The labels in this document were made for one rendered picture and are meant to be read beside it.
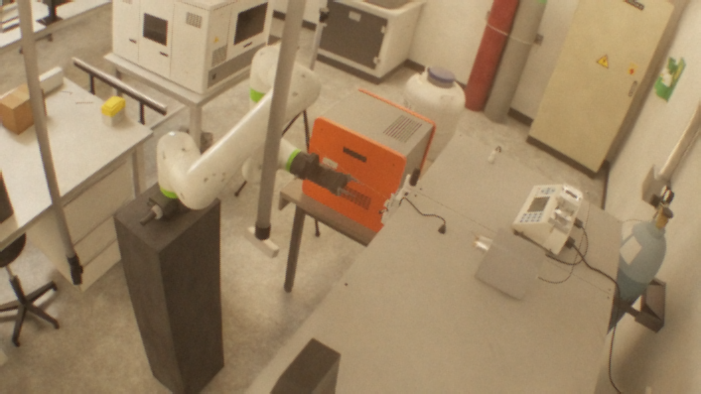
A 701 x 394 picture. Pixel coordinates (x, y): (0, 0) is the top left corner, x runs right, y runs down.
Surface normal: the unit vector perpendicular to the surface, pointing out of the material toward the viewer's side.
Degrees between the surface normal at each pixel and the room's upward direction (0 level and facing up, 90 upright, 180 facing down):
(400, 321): 0
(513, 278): 90
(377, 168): 90
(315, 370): 0
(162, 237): 0
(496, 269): 90
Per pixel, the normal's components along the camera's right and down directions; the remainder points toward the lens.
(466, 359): 0.20, -0.73
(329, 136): -0.47, 0.51
